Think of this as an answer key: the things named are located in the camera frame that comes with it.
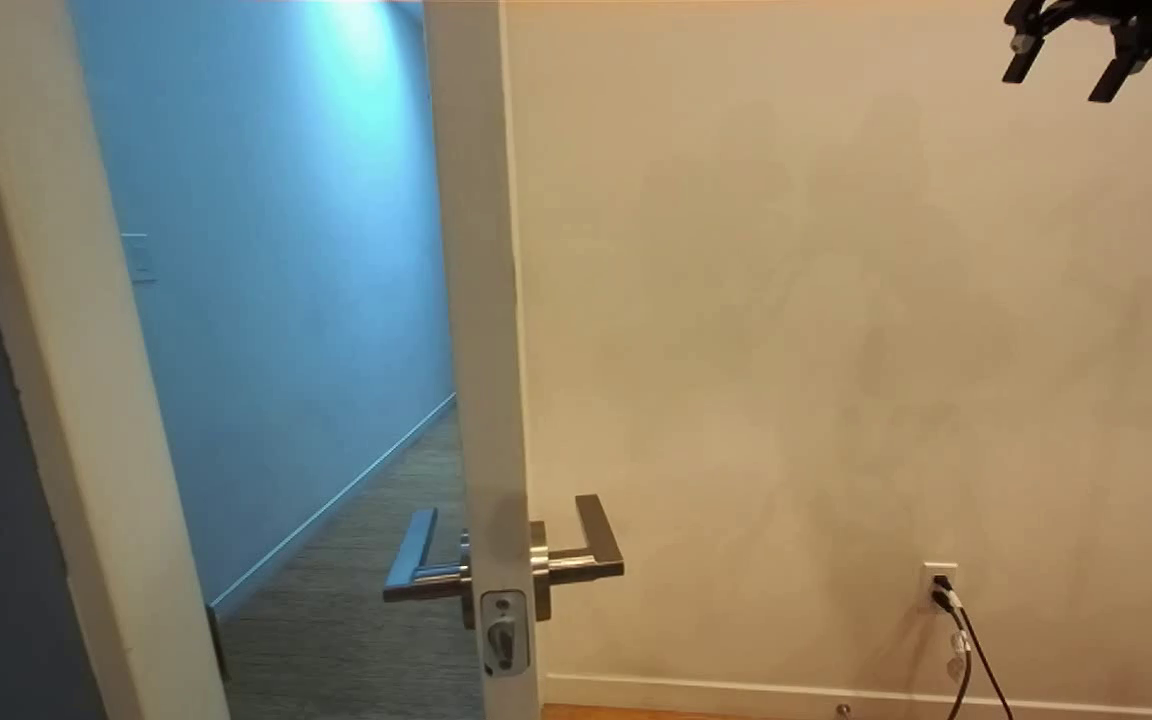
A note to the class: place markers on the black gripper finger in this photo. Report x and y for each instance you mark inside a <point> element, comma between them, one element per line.
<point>1027,51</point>
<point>1126,65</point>

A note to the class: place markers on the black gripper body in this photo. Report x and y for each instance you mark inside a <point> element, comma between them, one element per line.
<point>1111,10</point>

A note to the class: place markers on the white interior door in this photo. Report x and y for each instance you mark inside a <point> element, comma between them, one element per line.
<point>483,264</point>

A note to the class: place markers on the silver door latch plate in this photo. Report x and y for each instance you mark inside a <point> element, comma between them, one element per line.
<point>507,630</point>

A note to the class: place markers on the cream door jamb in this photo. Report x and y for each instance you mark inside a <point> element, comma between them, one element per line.
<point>83,403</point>

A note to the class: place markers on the white plug adapter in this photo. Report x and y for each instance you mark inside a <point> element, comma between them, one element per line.
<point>962,657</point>

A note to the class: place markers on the white room baseboard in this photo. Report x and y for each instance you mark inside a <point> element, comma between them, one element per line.
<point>803,697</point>

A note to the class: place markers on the hallway baseboard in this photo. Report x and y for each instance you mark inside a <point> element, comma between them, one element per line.
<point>337,506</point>

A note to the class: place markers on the dark strike plate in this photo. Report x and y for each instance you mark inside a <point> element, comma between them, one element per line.
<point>218,641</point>

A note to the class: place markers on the white wall outlet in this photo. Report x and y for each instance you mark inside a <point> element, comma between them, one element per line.
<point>941,572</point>

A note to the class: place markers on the white light switch plate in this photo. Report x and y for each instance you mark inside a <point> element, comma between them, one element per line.
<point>140,256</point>

